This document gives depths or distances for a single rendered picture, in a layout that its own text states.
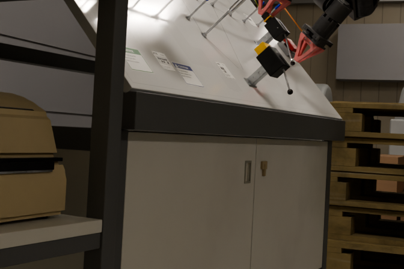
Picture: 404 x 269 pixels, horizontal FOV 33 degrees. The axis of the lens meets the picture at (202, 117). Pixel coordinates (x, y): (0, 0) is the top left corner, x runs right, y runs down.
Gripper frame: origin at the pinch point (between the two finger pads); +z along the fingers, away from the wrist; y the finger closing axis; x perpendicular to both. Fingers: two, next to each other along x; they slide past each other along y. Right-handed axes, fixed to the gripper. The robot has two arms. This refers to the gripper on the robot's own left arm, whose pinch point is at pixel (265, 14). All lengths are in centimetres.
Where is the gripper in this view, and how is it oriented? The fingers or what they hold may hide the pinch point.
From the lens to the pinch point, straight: 203.1
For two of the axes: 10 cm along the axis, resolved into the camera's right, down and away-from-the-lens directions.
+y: -5.2, -1.3, -8.4
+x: 7.3, 4.4, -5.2
